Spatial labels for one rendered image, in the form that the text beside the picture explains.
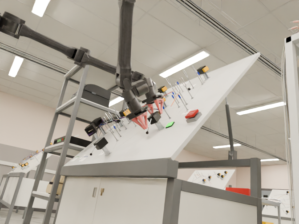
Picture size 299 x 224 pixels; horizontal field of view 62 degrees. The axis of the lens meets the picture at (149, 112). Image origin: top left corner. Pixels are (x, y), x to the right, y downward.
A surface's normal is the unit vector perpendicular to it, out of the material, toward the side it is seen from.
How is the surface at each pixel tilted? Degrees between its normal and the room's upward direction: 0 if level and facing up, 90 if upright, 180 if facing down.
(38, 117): 90
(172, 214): 90
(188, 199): 90
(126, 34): 118
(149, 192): 90
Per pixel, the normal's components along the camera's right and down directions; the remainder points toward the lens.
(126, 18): 0.40, 0.24
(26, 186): 0.59, -0.20
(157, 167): -0.78, -0.32
